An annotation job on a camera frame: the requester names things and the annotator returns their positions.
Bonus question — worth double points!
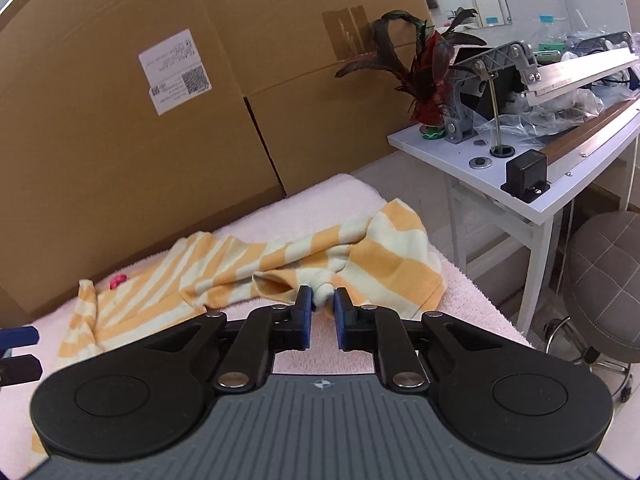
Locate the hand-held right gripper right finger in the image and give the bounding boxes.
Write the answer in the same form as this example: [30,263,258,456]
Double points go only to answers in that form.
[334,287,493,394]

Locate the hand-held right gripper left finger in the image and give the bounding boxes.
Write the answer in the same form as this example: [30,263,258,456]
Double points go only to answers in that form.
[142,285,315,394]

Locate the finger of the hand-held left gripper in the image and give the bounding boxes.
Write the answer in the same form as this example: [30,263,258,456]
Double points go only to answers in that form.
[0,326,41,350]
[0,354,43,388]

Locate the orange white striped garment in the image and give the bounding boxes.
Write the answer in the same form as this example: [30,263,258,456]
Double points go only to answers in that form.
[32,199,447,453]

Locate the pink fleece blanket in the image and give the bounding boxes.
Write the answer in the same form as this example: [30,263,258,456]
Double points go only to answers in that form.
[0,174,531,476]

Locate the large labelled cardboard box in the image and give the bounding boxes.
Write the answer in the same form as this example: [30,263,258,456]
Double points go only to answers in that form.
[0,0,288,328]

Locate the plain cardboard box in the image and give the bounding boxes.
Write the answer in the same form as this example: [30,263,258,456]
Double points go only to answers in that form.
[245,35,436,196]

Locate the white table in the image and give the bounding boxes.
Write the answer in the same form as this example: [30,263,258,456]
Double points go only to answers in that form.
[389,100,640,333]

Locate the red leafed plant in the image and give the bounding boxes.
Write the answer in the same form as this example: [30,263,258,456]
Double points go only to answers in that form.
[335,9,488,138]

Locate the grey padded stool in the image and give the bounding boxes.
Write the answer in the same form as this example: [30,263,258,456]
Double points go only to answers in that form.
[542,211,640,403]

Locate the white shipping label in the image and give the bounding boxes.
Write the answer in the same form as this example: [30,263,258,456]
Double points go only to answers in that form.
[139,29,212,116]

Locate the clear plastic bags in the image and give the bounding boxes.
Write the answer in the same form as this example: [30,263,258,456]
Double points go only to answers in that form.
[472,80,608,136]

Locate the taped cardboard box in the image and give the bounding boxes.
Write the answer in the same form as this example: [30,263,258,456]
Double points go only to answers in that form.
[192,0,433,96]

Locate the manual sealing machine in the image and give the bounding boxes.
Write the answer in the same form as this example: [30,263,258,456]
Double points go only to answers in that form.
[447,30,640,203]

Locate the plastic bottle with blue cap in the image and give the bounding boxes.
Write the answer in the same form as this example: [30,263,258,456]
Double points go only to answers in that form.
[537,12,568,48]

